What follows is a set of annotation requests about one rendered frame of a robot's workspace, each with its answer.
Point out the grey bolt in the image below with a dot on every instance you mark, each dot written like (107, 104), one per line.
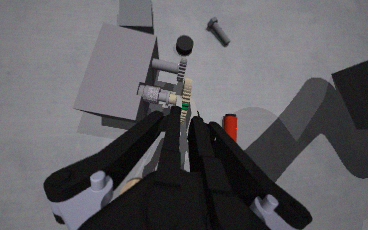
(213, 24)

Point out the black short cylinder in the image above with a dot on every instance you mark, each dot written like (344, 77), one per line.
(184, 45)

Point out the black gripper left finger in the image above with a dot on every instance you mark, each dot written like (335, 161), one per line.
(78, 191)

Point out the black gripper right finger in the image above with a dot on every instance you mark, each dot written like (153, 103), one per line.
(273, 205)

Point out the beige gear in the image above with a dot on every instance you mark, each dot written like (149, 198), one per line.
(171, 98)

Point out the tan flat disc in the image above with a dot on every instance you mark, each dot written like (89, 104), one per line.
(130, 183)

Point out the red-handled screwdriver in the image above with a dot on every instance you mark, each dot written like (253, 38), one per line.
(230, 125)

